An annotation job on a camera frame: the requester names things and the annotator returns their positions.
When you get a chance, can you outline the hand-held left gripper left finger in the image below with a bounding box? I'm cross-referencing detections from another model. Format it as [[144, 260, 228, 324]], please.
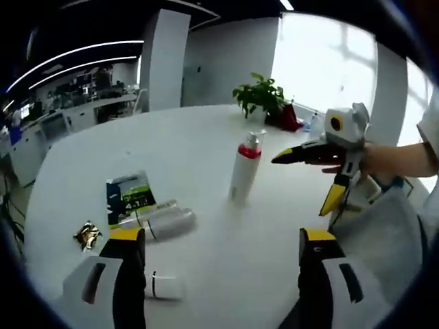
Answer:
[[61, 228, 147, 329]]

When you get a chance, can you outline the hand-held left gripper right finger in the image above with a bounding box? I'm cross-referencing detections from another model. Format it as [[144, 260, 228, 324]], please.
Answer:
[[297, 228, 381, 329]]

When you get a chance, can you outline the gold foil skincare sachet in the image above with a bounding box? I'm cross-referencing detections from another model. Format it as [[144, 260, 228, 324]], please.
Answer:
[[73, 220, 104, 252]]

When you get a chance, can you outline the white skincare tube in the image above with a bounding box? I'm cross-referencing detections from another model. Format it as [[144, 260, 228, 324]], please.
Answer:
[[143, 269, 183, 302]]

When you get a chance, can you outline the white skincare pump bottle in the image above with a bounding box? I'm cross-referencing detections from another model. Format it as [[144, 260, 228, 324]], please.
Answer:
[[228, 129, 268, 202]]

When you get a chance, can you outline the green black skincare packet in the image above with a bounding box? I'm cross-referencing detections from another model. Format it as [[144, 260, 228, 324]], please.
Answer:
[[105, 169, 158, 228]]

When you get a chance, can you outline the plastic water bottle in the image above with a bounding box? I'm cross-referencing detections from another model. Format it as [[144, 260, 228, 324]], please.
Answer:
[[306, 112, 320, 134]]

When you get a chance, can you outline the potted green plant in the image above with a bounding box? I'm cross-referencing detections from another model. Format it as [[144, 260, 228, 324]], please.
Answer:
[[232, 72, 305, 133]]

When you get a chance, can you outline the grey wall door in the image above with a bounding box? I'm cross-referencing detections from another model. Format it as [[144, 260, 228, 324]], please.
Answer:
[[182, 63, 206, 108]]

